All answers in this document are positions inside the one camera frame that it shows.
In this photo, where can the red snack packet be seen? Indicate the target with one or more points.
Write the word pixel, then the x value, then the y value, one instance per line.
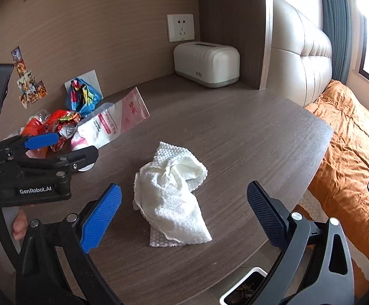
pixel 56 122

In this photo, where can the beige padded headboard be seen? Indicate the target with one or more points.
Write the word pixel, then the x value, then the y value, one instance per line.
pixel 299 54

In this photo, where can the grey curtain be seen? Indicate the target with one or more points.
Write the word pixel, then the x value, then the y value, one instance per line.
pixel 337 22

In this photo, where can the orange blanket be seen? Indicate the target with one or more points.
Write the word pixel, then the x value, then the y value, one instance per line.
pixel 353 139

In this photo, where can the white wall socket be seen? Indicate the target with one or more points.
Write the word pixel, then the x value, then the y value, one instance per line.
pixel 180 27

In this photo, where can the white trash bin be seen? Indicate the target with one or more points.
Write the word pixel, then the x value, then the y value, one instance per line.
pixel 232 294

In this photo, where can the person's left hand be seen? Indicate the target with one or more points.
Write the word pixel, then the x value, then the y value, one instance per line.
pixel 19 227

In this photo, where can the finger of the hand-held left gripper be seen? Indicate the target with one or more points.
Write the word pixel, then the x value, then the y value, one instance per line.
pixel 43 141
pixel 76 159

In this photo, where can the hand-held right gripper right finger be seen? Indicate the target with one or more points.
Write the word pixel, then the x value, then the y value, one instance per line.
pixel 265 213

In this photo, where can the white paper towel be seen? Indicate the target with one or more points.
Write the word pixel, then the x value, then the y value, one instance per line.
pixel 168 197

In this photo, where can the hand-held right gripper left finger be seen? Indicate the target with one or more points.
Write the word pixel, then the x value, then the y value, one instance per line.
pixel 102 219

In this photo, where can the pink and white plastic bag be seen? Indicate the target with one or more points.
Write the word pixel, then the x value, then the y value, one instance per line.
pixel 117 117

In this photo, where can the blue snack bag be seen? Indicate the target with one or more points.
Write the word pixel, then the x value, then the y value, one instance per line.
pixel 82 97

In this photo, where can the wooden side panel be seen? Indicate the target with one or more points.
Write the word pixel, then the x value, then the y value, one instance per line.
pixel 232 22

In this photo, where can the cluster of picture stickers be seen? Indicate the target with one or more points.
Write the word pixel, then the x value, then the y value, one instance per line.
pixel 27 82

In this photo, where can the white wall plate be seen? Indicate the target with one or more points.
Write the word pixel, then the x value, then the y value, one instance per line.
pixel 92 78

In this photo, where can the white tissue box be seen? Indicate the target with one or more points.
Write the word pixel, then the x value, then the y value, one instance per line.
pixel 203 63

